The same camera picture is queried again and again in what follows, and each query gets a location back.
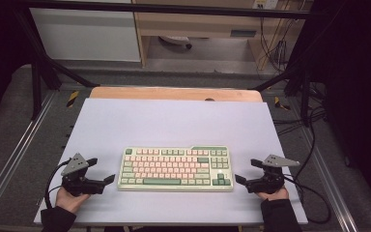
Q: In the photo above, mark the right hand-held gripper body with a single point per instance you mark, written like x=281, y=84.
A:
x=267, y=182

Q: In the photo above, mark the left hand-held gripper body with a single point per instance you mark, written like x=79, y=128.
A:
x=77, y=185

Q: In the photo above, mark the green and pink keyboard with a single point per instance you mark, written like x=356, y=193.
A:
x=174, y=169

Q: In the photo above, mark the person's right hand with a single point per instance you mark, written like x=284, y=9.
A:
x=275, y=195

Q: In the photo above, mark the person's left hand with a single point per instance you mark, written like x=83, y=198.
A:
x=69, y=201

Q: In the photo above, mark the yellow black tape marker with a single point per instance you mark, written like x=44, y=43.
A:
x=72, y=99
x=281, y=103

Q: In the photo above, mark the wooden table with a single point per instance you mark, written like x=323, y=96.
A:
x=174, y=94

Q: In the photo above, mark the white cabinet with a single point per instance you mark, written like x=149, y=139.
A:
x=83, y=35

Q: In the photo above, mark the white chair base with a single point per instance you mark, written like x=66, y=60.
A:
x=175, y=40

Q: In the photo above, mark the light wooden desk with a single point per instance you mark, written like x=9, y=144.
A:
x=203, y=24

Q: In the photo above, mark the white power strip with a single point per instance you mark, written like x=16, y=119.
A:
x=265, y=4

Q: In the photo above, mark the aluminium floor rail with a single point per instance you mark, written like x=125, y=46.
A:
x=330, y=180
x=16, y=151

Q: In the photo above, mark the black metal frame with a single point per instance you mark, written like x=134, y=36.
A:
x=161, y=8

